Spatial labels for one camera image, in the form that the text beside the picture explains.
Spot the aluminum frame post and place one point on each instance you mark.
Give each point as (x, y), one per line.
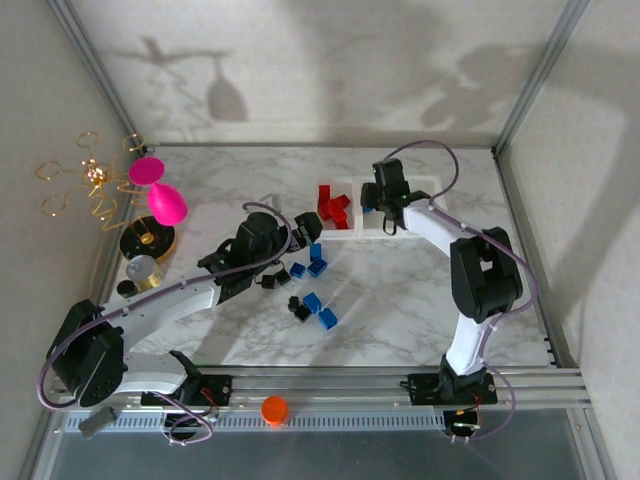
(540, 75)
(95, 75)

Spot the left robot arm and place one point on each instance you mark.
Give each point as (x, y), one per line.
(160, 305)

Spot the silver and gold can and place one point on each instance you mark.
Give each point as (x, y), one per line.
(144, 272)

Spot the gray block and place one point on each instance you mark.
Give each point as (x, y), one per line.
(97, 421)

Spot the pink wine glass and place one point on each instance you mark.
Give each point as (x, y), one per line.
(167, 204)

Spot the small red lego brick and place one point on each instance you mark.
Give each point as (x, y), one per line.
(324, 194)

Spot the aluminum mounting rail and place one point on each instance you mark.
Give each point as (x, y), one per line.
(325, 382)

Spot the orange cylinder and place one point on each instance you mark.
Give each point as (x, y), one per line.
(274, 410)

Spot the blue lego brick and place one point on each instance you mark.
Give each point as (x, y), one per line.
(368, 208)
(316, 268)
(327, 318)
(315, 250)
(311, 301)
(298, 270)

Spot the long red lego brick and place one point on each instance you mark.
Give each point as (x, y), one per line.
(340, 204)

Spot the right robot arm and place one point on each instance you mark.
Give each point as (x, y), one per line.
(435, 230)

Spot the white bin for black legos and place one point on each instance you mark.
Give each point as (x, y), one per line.
(430, 186)

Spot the small black jar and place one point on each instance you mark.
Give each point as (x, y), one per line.
(127, 289)

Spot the aluminum rear frame bar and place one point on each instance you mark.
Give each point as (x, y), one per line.
(300, 145)

